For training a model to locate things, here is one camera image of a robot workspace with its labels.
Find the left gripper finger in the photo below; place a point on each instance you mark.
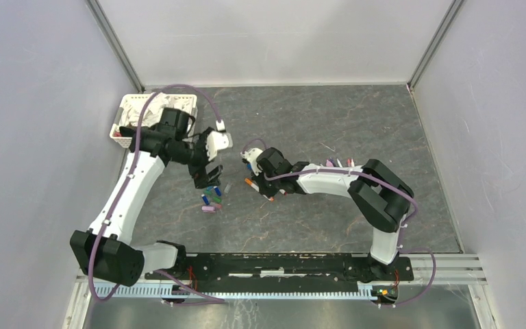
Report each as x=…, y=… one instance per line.
x=201, y=181
x=214, y=175

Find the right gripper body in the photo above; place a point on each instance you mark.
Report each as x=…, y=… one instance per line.
x=269, y=187

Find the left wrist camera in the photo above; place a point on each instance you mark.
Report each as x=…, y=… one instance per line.
x=217, y=141

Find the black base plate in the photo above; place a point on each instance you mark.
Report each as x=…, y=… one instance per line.
x=287, y=272

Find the orange cap marker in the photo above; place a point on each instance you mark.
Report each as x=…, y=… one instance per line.
x=254, y=186

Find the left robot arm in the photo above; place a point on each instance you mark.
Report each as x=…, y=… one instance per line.
x=104, y=250

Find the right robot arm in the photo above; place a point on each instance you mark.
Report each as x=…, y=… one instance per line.
x=383, y=198

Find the white plastic basket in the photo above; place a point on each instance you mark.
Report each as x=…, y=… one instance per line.
x=131, y=105

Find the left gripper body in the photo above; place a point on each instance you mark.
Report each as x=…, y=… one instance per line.
x=200, y=160

